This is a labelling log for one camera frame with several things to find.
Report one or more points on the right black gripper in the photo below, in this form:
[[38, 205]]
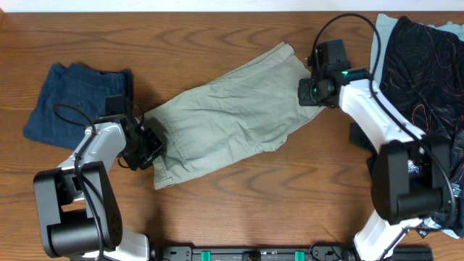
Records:
[[305, 98]]

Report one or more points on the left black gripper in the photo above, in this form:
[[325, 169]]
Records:
[[157, 148]]

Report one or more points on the khaki beige shorts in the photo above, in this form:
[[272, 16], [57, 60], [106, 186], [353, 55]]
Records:
[[247, 111]]

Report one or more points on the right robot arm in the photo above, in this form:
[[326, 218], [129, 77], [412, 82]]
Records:
[[411, 173]]

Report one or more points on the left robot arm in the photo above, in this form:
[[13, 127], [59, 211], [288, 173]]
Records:
[[78, 213]]

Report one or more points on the folded navy blue shorts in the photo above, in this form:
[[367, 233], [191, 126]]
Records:
[[68, 94]]

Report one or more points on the light blue garment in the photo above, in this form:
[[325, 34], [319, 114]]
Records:
[[385, 26]]

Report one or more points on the black patterned shorts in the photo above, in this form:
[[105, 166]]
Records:
[[423, 78]]

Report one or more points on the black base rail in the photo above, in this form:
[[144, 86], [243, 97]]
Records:
[[319, 252]]

